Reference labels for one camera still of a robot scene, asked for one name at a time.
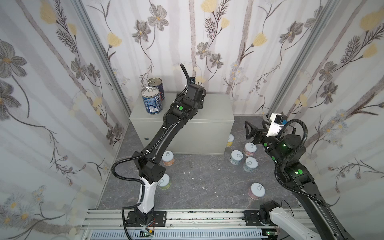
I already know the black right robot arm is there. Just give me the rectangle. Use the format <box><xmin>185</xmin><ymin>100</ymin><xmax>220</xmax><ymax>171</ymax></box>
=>
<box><xmin>245</xmin><ymin>119</ymin><xmax>352</xmax><ymax>240</ymax></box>

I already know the yellow label can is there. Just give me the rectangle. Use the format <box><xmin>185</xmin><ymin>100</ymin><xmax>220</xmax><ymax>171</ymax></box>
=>
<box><xmin>227</xmin><ymin>134</ymin><xmax>235</xmax><ymax>147</ymax></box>

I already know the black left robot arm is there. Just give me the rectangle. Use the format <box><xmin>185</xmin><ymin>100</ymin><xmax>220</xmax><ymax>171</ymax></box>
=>
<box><xmin>133</xmin><ymin>84</ymin><xmax>206</xmax><ymax>226</ymax></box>

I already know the pale blue label can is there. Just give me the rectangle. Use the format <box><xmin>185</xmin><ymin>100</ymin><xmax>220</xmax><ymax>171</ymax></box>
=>
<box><xmin>230</xmin><ymin>150</ymin><xmax>244</xmax><ymax>165</ymax></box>

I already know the pink flower label can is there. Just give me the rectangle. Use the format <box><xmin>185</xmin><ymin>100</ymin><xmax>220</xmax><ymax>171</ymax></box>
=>
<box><xmin>243</xmin><ymin>143</ymin><xmax>257</xmax><ymax>157</ymax></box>

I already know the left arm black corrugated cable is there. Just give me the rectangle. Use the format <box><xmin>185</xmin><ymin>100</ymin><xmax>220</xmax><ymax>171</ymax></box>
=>
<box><xmin>110</xmin><ymin>62</ymin><xmax>193</xmax><ymax>240</ymax></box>

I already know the aluminium corner frame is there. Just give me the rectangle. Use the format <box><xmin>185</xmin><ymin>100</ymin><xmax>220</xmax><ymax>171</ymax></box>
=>
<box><xmin>71</xmin><ymin>0</ymin><xmax>131</xmax><ymax>118</ymax></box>
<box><xmin>267</xmin><ymin>0</ymin><xmax>340</xmax><ymax>117</ymax></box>

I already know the dark blue tomato can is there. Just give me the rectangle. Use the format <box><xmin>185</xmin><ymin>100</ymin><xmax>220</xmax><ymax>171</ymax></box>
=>
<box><xmin>148</xmin><ymin>78</ymin><xmax>165</xmax><ymax>101</ymax></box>

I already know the white slotted cable duct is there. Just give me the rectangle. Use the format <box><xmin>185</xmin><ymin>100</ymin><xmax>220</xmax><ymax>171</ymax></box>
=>
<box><xmin>89</xmin><ymin>229</ymin><xmax>268</xmax><ymax>240</ymax></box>

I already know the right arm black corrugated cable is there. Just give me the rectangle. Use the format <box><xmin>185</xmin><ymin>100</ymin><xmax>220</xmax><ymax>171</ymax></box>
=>
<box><xmin>273</xmin><ymin>118</ymin><xmax>331</xmax><ymax>208</ymax></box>

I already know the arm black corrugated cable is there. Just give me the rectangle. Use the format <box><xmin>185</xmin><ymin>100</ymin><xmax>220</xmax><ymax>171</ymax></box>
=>
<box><xmin>273</xmin><ymin>118</ymin><xmax>331</xmax><ymax>208</ymax></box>
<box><xmin>110</xmin><ymin>62</ymin><xmax>193</xmax><ymax>240</ymax></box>

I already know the green label can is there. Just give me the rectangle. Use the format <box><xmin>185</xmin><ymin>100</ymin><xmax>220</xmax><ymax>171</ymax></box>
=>
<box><xmin>157</xmin><ymin>174</ymin><xmax>171</xmax><ymax>190</ymax></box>

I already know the aluminium corner frame right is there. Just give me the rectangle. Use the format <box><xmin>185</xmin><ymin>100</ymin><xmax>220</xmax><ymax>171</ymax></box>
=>
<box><xmin>267</xmin><ymin>0</ymin><xmax>340</xmax><ymax>117</ymax></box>

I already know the aluminium corner frame left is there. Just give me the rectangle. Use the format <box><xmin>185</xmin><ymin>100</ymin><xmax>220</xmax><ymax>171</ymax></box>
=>
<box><xmin>71</xmin><ymin>0</ymin><xmax>131</xmax><ymax>118</ymax></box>

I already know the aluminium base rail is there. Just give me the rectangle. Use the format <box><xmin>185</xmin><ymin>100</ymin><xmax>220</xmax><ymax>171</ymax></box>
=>
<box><xmin>80</xmin><ymin>209</ymin><xmax>301</xmax><ymax>230</ymax></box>

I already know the blue nutrition label can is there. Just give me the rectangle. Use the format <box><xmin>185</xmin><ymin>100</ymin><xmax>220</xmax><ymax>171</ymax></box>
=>
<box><xmin>141</xmin><ymin>87</ymin><xmax>163</xmax><ymax>115</ymax></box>

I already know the grey metal cabinet box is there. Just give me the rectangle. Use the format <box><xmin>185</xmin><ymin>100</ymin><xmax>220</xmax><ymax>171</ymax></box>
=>
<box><xmin>130</xmin><ymin>93</ymin><xmax>235</xmax><ymax>155</ymax></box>

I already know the teal label can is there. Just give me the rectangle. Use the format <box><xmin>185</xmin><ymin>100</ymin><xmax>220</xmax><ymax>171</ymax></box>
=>
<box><xmin>243</xmin><ymin>157</ymin><xmax>258</xmax><ymax>173</ymax></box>

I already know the orange label can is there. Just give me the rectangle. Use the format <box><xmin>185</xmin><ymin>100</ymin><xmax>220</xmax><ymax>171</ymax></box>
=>
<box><xmin>162</xmin><ymin>151</ymin><xmax>175</xmax><ymax>166</ymax></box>

